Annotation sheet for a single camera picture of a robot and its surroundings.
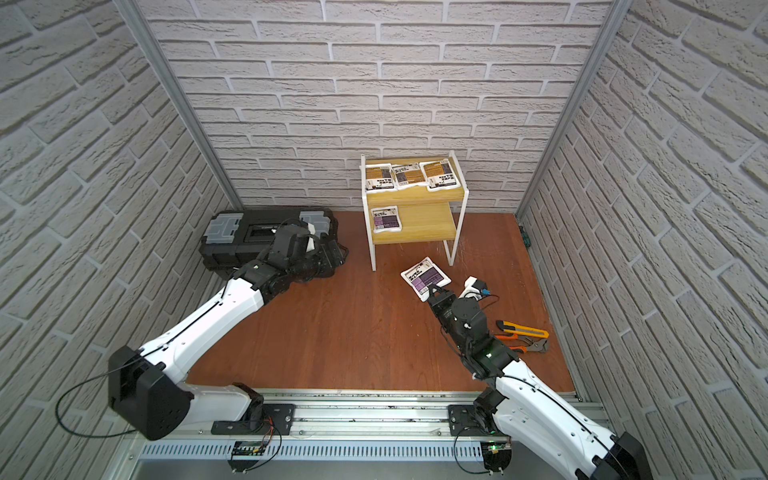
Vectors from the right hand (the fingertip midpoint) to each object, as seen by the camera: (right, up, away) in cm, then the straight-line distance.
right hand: (430, 284), depth 77 cm
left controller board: (-46, -41, -6) cm, 62 cm away
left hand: (-23, +9, +2) cm, 25 cm away
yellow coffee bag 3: (+3, +30, +6) cm, 31 cm away
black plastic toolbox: (-60, +12, +13) cm, 62 cm away
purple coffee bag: (-1, +2, +4) cm, 4 cm away
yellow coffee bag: (-14, +30, +5) cm, 33 cm away
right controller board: (+15, -40, -7) cm, 43 cm away
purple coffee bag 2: (-12, +19, +19) cm, 30 cm away
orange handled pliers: (+32, -19, +8) cm, 38 cm away
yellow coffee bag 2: (-6, +30, +6) cm, 32 cm away
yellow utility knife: (+28, -16, +13) cm, 35 cm away
